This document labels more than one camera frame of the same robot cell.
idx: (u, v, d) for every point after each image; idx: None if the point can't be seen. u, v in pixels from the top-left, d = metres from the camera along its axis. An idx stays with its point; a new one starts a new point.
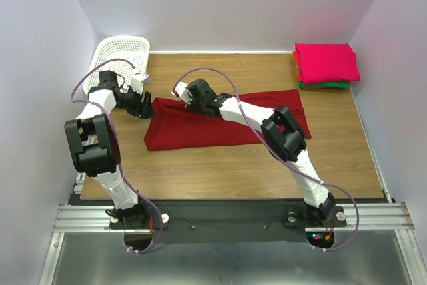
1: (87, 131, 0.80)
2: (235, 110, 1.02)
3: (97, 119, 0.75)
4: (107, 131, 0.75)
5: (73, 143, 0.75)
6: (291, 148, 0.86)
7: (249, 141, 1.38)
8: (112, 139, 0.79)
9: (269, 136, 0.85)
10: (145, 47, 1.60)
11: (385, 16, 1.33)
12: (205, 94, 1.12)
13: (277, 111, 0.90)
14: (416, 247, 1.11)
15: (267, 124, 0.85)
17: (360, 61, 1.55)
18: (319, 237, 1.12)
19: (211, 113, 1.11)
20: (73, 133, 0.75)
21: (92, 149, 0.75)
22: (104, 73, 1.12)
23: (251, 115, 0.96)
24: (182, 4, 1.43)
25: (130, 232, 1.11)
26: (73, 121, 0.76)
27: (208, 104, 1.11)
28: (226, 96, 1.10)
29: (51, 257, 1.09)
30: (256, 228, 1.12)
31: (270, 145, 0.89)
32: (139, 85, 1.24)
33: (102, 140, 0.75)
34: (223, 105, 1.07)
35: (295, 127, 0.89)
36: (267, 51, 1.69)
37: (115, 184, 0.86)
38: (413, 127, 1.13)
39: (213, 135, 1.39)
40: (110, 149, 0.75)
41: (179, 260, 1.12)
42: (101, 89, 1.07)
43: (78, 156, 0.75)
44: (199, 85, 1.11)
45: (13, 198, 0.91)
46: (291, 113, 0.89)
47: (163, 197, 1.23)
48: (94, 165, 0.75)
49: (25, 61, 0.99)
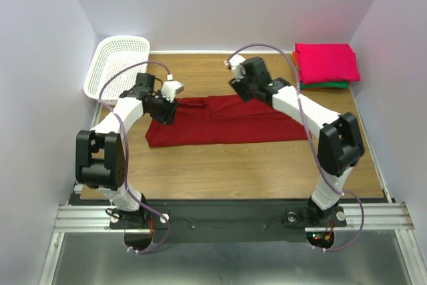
1: (98, 145, 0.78)
2: (291, 102, 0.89)
3: (109, 139, 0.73)
4: (115, 155, 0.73)
5: (79, 157, 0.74)
6: (345, 162, 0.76)
7: (255, 139, 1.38)
8: (121, 159, 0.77)
9: (327, 143, 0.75)
10: (145, 46, 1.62)
11: (385, 17, 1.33)
12: (259, 75, 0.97)
13: (341, 117, 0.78)
14: (416, 247, 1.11)
15: (327, 129, 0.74)
17: (360, 61, 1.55)
18: (319, 236, 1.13)
19: (262, 97, 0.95)
20: (80, 148, 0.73)
21: (97, 166, 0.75)
22: (141, 75, 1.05)
23: (310, 113, 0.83)
24: (183, 3, 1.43)
25: (131, 232, 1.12)
26: (85, 133, 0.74)
27: (261, 86, 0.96)
28: (283, 82, 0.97)
29: (51, 257, 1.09)
30: (256, 229, 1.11)
31: (321, 153, 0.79)
32: (171, 93, 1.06)
33: (109, 162, 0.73)
34: (278, 92, 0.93)
35: (357, 142, 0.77)
36: (266, 51, 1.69)
37: (117, 196, 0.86)
38: (413, 127, 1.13)
39: (218, 133, 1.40)
40: (113, 173, 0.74)
41: (179, 261, 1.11)
42: (132, 95, 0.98)
43: (82, 169, 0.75)
44: (256, 63, 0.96)
45: (13, 198, 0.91)
46: (356, 124, 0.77)
47: (163, 197, 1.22)
48: (95, 182, 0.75)
49: (25, 61, 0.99)
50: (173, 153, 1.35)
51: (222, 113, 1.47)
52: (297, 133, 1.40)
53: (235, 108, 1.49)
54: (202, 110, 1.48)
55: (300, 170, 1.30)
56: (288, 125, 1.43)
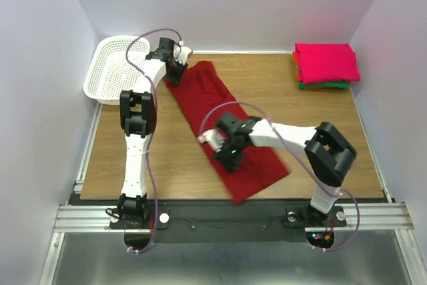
1: (135, 101, 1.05)
2: (267, 133, 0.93)
3: (145, 97, 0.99)
4: (149, 109, 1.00)
5: (124, 107, 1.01)
6: (341, 170, 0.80)
7: (218, 167, 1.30)
8: (153, 114, 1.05)
9: (315, 159, 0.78)
10: (145, 47, 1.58)
11: (385, 17, 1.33)
12: (231, 124, 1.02)
13: (320, 129, 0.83)
14: (416, 247, 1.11)
15: (313, 146, 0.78)
17: (360, 61, 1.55)
18: (319, 236, 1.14)
19: (242, 141, 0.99)
20: (125, 101, 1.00)
21: (135, 116, 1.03)
22: (164, 39, 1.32)
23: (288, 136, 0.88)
24: (182, 3, 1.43)
25: (131, 232, 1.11)
26: (127, 92, 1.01)
27: (235, 131, 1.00)
28: (255, 119, 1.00)
29: (51, 257, 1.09)
30: (256, 228, 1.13)
31: (317, 169, 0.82)
32: (185, 56, 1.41)
33: (145, 114, 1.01)
34: (253, 129, 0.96)
35: (343, 146, 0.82)
36: (267, 51, 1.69)
37: (139, 151, 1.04)
38: (413, 127, 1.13)
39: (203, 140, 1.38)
40: (149, 122, 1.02)
41: (179, 261, 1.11)
42: (157, 56, 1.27)
43: (125, 119, 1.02)
44: (225, 117, 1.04)
45: (13, 198, 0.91)
46: (335, 131, 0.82)
47: (163, 197, 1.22)
48: (134, 128, 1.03)
49: (25, 61, 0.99)
50: (173, 153, 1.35)
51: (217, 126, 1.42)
52: (283, 177, 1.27)
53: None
54: (214, 96, 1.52)
55: (300, 171, 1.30)
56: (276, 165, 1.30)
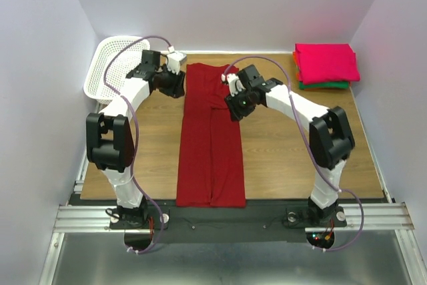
1: (107, 127, 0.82)
2: (282, 99, 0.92)
3: (117, 122, 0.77)
4: (123, 136, 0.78)
5: (91, 138, 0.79)
6: (335, 154, 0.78)
7: (181, 167, 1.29)
8: (129, 141, 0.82)
9: (316, 136, 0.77)
10: (145, 47, 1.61)
11: (385, 17, 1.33)
12: (253, 79, 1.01)
13: (331, 111, 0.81)
14: (416, 247, 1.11)
15: (318, 123, 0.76)
17: (360, 61, 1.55)
18: (319, 236, 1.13)
19: (257, 97, 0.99)
20: (91, 130, 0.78)
21: (107, 146, 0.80)
22: (147, 53, 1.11)
23: (299, 108, 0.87)
24: (182, 4, 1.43)
25: (131, 232, 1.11)
26: (95, 116, 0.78)
27: (254, 87, 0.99)
28: (276, 82, 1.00)
29: (51, 257, 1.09)
30: (257, 228, 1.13)
31: (313, 147, 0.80)
32: (177, 64, 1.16)
33: (117, 143, 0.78)
34: (271, 91, 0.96)
35: (347, 133, 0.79)
36: (267, 51, 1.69)
37: (121, 183, 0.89)
38: (413, 127, 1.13)
39: (187, 137, 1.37)
40: (122, 155, 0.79)
41: (179, 261, 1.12)
42: (139, 75, 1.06)
43: (92, 149, 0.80)
44: (249, 69, 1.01)
45: (13, 198, 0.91)
46: (345, 118, 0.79)
47: (163, 197, 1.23)
48: (105, 161, 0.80)
49: (25, 61, 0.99)
50: (173, 153, 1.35)
51: (207, 131, 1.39)
52: (226, 198, 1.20)
53: (221, 131, 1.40)
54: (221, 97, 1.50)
55: (300, 171, 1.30)
56: (242, 184, 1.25)
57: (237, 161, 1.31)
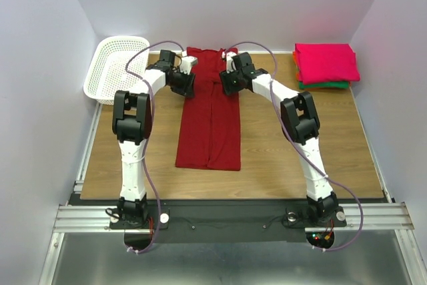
1: (131, 104, 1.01)
2: (264, 85, 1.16)
3: (141, 97, 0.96)
4: (144, 111, 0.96)
5: (117, 110, 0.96)
6: (302, 130, 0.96)
7: (182, 134, 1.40)
8: (148, 117, 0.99)
9: (285, 114, 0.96)
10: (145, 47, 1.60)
11: (385, 17, 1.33)
12: (245, 65, 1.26)
13: (301, 95, 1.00)
14: (416, 247, 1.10)
15: (287, 102, 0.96)
17: (360, 61, 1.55)
18: (319, 236, 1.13)
19: (246, 83, 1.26)
20: (119, 102, 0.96)
21: (129, 119, 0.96)
22: (164, 52, 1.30)
23: (277, 91, 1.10)
24: (182, 3, 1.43)
25: (131, 231, 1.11)
26: (123, 92, 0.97)
27: (245, 74, 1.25)
28: (263, 71, 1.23)
29: (51, 257, 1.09)
30: (257, 228, 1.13)
31: (285, 123, 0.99)
32: (188, 66, 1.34)
33: (139, 117, 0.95)
34: (257, 78, 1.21)
35: (312, 115, 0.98)
36: (267, 51, 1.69)
37: (133, 159, 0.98)
38: (413, 127, 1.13)
39: (187, 132, 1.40)
40: (141, 126, 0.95)
41: (179, 260, 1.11)
42: (157, 68, 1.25)
43: (117, 120, 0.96)
44: (242, 57, 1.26)
45: (13, 198, 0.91)
46: (312, 101, 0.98)
47: (162, 197, 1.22)
48: (127, 133, 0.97)
49: (23, 59, 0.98)
50: (173, 153, 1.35)
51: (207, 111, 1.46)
52: (222, 165, 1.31)
53: (220, 103, 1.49)
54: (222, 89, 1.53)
55: (300, 171, 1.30)
56: (237, 169, 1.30)
57: (233, 141, 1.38)
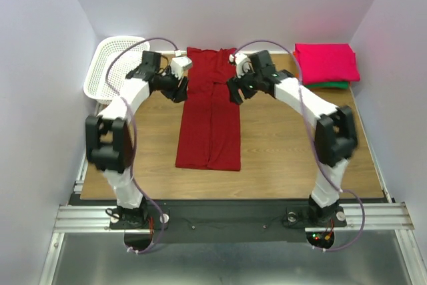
1: (107, 129, 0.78)
2: (293, 93, 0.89)
3: (117, 123, 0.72)
4: (121, 139, 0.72)
5: (89, 139, 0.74)
6: (339, 153, 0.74)
7: (183, 135, 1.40)
8: (129, 145, 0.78)
9: (321, 133, 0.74)
10: (145, 47, 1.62)
11: (384, 17, 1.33)
12: (264, 65, 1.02)
13: (339, 109, 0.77)
14: (416, 247, 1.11)
15: (324, 119, 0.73)
17: (360, 61, 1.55)
18: (319, 236, 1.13)
19: (266, 87, 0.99)
20: (91, 130, 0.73)
21: (106, 148, 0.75)
22: (147, 53, 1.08)
23: (309, 105, 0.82)
24: (182, 3, 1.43)
25: (131, 232, 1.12)
26: (94, 118, 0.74)
27: (265, 77, 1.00)
28: (288, 75, 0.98)
29: (51, 257, 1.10)
30: (257, 228, 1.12)
31: (316, 143, 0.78)
32: (180, 71, 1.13)
33: (115, 144, 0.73)
34: (281, 84, 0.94)
35: (352, 133, 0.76)
36: (267, 51, 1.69)
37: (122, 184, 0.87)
38: (413, 127, 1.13)
39: (187, 131, 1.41)
40: (121, 155, 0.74)
41: (179, 260, 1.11)
42: (139, 75, 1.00)
43: (91, 151, 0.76)
44: (261, 55, 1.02)
45: (13, 198, 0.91)
46: (353, 117, 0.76)
47: (163, 198, 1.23)
48: (102, 164, 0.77)
49: (23, 59, 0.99)
50: (173, 154, 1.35)
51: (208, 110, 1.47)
52: (222, 163, 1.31)
53: (220, 103, 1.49)
54: (223, 89, 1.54)
55: (300, 171, 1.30)
56: (237, 167, 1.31)
57: (233, 140, 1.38)
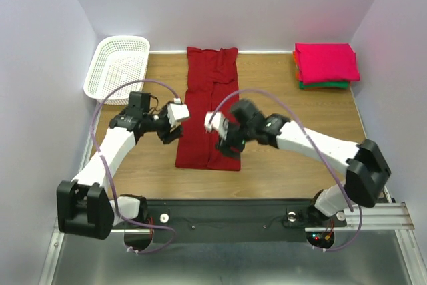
1: (82, 193, 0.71)
2: (297, 141, 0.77)
3: (89, 196, 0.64)
4: (98, 212, 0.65)
5: (61, 209, 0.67)
6: (377, 191, 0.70)
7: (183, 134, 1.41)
8: (109, 210, 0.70)
9: (355, 180, 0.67)
10: (145, 46, 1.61)
11: (385, 17, 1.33)
12: (251, 117, 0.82)
13: (361, 145, 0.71)
14: (416, 247, 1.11)
15: (355, 165, 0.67)
17: (360, 61, 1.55)
18: (319, 236, 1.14)
19: (265, 139, 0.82)
20: (63, 202, 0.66)
21: (81, 218, 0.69)
22: (135, 94, 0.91)
23: (325, 150, 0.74)
24: (182, 3, 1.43)
25: (131, 232, 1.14)
26: (65, 187, 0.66)
27: (258, 129, 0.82)
28: (281, 118, 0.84)
29: (51, 257, 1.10)
30: (256, 228, 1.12)
31: (349, 188, 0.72)
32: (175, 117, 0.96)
33: (91, 218, 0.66)
34: (281, 132, 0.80)
35: (383, 165, 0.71)
36: (267, 51, 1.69)
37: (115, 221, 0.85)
38: (413, 127, 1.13)
39: (187, 131, 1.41)
40: (98, 228, 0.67)
41: (179, 260, 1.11)
42: (123, 122, 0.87)
43: (65, 221, 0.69)
44: (245, 107, 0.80)
45: (13, 197, 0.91)
46: (379, 149, 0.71)
47: (163, 198, 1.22)
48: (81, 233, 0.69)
49: (23, 59, 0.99)
50: (173, 154, 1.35)
51: (207, 110, 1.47)
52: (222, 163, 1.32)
53: (221, 103, 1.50)
54: (223, 89, 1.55)
55: (300, 171, 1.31)
56: (237, 167, 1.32)
57: None
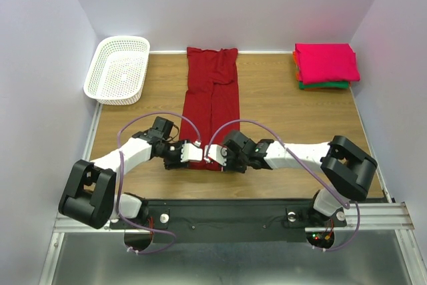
1: (93, 178, 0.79)
2: (281, 155, 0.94)
3: (103, 175, 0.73)
4: (103, 192, 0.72)
5: (70, 185, 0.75)
6: (363, 183, 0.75)
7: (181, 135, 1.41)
8: (110, 199, 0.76)
9: (335, 177, 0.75)
10: (145, 47, 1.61)
11: (385, 17, 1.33)
12: (243, 145, 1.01)
13: (335, 143, 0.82)
14: (416, 247, 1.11)
15: (329, 162, 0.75)
17: (360, 61, 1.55)
18: (319, 236, 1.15)
19: (257, 163, 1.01)
20: (75, 176, 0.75)
21: (82, 199, 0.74)
22: (160, 119, 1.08)
23: (303, 155, 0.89)
24: (182, 3, 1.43)
25: (131, 232, 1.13)
26: (84, 163, 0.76)
27: (250, 155, 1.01)
28: (267, 141, 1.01)
29: (51, 257, 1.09)
30: (256, 228, 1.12)
31: (337, 188, 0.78)
32: (187, 154, 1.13)
33: (94, 198, 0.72)
34: (267, 153, 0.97)
35: (363, 155, 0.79)
36: (266, 51, 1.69)
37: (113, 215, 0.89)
38: (413, 127, 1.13)
39: (187, 131, 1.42)
40: (95, 211, 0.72)
41: (179, 261, 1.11)
42: (145, 136, 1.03)
43: (67, 198, 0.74)
44: (235, 137, 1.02)
45: (13, 197, 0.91)
46: (351, 143, 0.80)
47: (163, 198, 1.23)
48: (75, 215, 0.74)
49: (23, 59, 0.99)
50: None
51: (207, 110, 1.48)
52: None
53: (220, 103, 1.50)
54: (222, 89, 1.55)
55: (300, 171, 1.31)
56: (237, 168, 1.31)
57: None
